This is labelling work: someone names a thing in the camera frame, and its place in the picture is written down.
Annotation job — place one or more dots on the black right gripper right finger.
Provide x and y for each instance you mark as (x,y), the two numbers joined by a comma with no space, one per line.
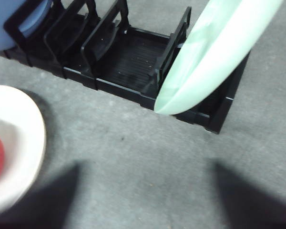
(248,207)

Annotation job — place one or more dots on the white plate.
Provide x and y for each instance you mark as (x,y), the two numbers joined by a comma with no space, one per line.
(23,134)

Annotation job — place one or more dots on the mint green plate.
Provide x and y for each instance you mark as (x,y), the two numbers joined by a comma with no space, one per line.
(224,33)

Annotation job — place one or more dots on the blue plate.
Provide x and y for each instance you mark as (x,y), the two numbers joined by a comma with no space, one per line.
(7,7)

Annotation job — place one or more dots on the black dish rack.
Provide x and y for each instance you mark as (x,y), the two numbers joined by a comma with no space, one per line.
(92,44)

